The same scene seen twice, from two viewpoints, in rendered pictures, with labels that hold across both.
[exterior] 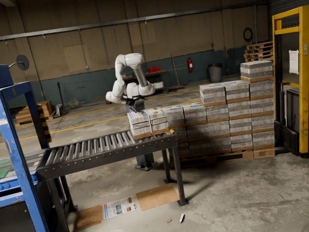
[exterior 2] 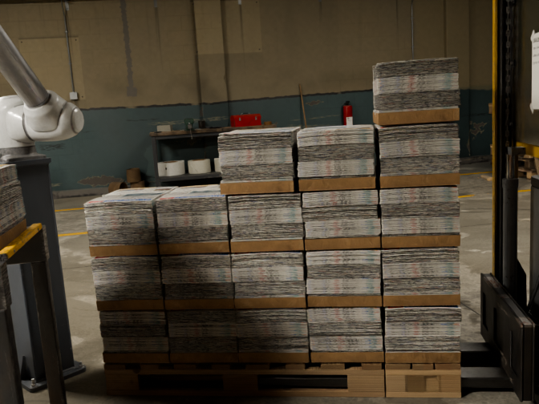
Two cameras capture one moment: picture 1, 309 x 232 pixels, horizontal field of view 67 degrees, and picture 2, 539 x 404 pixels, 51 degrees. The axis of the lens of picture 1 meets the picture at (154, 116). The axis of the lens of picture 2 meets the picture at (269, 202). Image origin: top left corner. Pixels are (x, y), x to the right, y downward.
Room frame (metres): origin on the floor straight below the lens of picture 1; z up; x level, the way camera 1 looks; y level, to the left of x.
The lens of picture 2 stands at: (0.84, -0.96, 1.16)
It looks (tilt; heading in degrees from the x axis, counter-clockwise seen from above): 10 degrees down; 3
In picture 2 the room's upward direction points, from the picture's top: 4 degrees counter-clockwise
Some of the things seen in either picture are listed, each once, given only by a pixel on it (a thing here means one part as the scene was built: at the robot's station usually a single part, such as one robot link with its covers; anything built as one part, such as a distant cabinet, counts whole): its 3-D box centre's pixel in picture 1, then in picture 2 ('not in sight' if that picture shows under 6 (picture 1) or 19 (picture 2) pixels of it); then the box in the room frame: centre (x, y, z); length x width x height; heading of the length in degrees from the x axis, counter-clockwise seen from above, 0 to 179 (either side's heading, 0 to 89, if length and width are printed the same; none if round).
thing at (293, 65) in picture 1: (290, 57); (534, 58); (3.07, -1.88, 1.28); 0.57 x 0.01 x 0.65; 175
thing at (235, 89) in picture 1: (233, 91); (337, 155); (3.14, -1.13, 0.95); 0.38 x 0.29 x 0.23; 174
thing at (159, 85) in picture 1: (143, 83); (213, 152); (9.20, 0.23, 0.55); 1.80 x 0.70 x 1.09; 102
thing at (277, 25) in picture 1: (278, 78); (504, 134); (3.40, -1.89, 0.97); 0.09 x 0.09 x 1.75; 85
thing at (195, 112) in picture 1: (206, 131); (241, 284); (3.18, -0.70, 0.42); 1.17 x 0.39 x 0.83; 85
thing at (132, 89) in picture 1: (133, 90); (14, 121); (3.27, 0.24, 1.17); 0.18 x 0.16 x 0.22; 80
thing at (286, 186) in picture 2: (212, 100); (265, 180); (3.17, -0.83, 0.86); 0.38 x 0.29 x 0.04; 173
